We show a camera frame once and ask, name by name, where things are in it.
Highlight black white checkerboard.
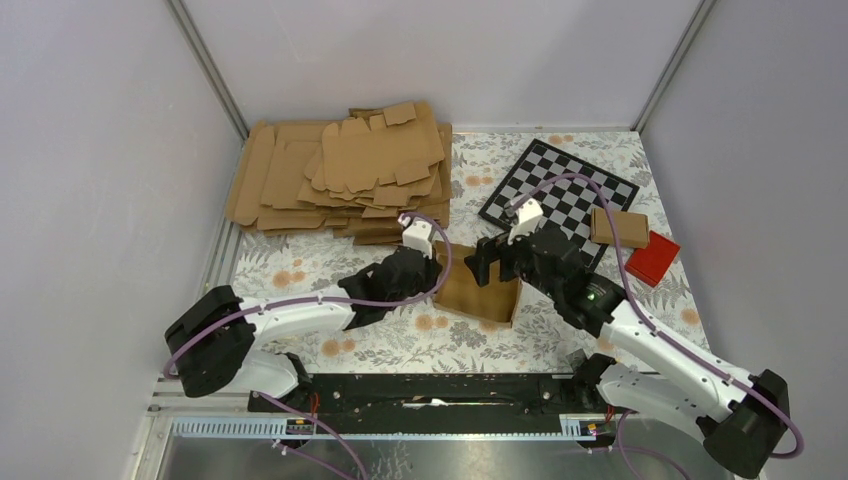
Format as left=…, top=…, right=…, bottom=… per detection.
left=479, top=139, right=639, bottom=269

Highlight red box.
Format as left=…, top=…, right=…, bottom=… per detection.
left=625, top=230, right=681, bottom=287

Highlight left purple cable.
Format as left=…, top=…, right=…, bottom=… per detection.
left=162, top=211, right=455, bottom=480

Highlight perforated metal cable tray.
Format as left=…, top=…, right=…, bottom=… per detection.
left=171, top=410, right=600, bottom=442

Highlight floral table mat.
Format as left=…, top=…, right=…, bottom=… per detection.
left=228, top=132, right=671, bottom=373

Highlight stack of cardboard blanks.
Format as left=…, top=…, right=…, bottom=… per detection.
left=225, top=100, right=452, bottom=244

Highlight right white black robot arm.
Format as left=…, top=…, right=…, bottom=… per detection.
left=464, top=229, right=790, bottom=479

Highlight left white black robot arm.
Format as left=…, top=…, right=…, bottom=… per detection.
left=163, top=247, right=443, bottom=411

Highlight folded small cardboard box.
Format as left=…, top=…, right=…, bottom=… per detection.
left=590, top=208, right=650, bottom=249

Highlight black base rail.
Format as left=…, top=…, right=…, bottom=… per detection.
left=247, top=373, right=624, bottom=428

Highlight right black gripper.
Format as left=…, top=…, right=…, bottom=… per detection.
left=463, top=219, right=561, bottom=300

